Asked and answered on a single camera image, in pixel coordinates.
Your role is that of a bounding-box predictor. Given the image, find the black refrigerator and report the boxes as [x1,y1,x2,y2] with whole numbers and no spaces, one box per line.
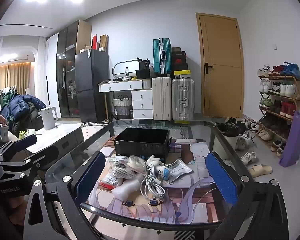
[74,49,109,122]

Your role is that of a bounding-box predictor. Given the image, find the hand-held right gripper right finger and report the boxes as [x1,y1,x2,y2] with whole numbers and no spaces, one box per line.
[206,152,289,240]

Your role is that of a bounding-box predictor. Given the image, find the dark glass cabinet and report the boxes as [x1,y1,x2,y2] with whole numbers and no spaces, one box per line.
[56,19,92,118]

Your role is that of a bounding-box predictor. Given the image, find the white bundled charger cable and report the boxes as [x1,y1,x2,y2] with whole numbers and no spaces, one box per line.
[112,160,140,180]

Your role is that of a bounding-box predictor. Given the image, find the white carton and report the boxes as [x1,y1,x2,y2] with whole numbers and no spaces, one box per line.
[0,125,9,143]

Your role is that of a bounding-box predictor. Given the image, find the white and blue plush toy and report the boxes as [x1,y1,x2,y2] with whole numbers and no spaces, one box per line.
[145,155,170,180]

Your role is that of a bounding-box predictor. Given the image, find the silver foil packet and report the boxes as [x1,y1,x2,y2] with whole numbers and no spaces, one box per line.
[165,160,193,183]

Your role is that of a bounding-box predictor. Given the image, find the pile of shoes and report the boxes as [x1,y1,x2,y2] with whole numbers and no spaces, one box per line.
[215,116,260,151]

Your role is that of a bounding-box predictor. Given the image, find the beige slippers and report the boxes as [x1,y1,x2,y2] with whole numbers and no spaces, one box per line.
[247,164,273,178]

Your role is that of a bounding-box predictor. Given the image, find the green crumpled bag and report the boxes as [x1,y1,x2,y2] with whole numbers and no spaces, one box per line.
[19,129,37,140]

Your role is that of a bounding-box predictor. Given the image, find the blue down jacket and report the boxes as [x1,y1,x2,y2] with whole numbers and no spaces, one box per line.
[0,94,47,130]

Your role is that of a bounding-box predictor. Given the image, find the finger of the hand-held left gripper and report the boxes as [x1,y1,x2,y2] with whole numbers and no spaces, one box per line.
[0,145,59,174]
[0,134,38,162]

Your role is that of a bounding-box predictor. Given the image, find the teal suitcase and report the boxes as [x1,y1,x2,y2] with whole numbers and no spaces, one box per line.
[153,38,172,75]

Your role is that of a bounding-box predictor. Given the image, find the brown cardboard box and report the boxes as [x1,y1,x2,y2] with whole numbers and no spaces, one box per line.
[99,34,109,53]

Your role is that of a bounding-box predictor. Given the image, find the white desk with drawers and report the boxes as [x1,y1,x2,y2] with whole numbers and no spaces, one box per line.
[98,79,154,120]

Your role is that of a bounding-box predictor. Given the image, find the black storage box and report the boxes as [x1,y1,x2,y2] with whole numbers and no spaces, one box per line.
[113,127,173,163]

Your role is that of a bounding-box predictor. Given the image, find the tan curtain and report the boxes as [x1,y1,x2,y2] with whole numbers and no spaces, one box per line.
[0,61,32,96]

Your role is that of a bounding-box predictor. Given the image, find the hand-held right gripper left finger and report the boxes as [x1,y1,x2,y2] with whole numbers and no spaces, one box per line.
[24,151,106,240]

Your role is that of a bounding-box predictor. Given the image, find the black bag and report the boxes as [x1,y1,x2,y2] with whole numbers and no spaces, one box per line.
[136,57,152,79]

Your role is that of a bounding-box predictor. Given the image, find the white coffee table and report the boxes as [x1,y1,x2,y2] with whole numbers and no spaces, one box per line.
[12,122,85,155]

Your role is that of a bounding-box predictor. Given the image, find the white coiled power cable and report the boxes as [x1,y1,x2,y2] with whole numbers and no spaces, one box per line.
[140,164,167,202]

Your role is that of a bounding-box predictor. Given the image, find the wicker basket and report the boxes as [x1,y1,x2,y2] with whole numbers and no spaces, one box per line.
[112,95,131,117]

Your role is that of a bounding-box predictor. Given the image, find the red and white packet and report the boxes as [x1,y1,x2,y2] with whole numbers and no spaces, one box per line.
[99,175,120,189]

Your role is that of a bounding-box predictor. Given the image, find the white sneaker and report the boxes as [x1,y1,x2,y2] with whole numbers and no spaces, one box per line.
[240,151,257,165]

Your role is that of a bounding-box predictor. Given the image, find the wooden shoe rack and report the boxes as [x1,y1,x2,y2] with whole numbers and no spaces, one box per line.
[257,74,300,153]

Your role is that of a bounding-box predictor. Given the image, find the white electric kettle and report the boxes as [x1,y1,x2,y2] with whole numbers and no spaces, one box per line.
[40,107,58,131]

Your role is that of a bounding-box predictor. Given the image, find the white plastic wrap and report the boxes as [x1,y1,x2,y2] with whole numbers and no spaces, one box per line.
[112,174,144,200]

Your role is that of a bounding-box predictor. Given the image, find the wooden door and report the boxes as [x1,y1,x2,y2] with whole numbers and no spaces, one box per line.
[196,12,245,118]

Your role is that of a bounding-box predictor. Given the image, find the black and red shoe box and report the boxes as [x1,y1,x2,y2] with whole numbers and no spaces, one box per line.
[171,51,187,72]

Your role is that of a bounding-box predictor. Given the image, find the beige suitcase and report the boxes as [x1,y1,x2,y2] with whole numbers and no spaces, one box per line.
[152,77,172,120]

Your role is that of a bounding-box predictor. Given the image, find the silver suitcase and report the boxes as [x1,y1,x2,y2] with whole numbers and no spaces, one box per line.
[172,78,195,120]

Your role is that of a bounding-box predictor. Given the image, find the yellow and black shoe box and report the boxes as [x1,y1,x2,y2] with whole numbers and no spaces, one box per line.
[174,70,191,80]

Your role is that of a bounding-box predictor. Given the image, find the oval mirror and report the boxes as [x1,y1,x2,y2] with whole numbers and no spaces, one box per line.
[112,59,140,80]

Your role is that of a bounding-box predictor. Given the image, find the purple yoga mat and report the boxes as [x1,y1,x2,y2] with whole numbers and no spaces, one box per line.
[279,110,300,168]

